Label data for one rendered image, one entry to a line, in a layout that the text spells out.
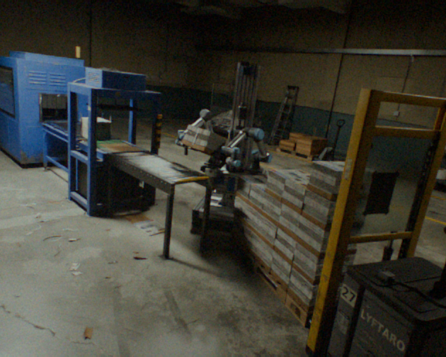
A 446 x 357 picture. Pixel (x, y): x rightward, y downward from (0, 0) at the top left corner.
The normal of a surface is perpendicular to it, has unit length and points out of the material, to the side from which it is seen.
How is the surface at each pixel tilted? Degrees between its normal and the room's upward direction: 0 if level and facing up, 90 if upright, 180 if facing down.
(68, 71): 90
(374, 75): 90
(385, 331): 90
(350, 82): 90
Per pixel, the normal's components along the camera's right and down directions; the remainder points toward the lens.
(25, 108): 0.68, 0.27
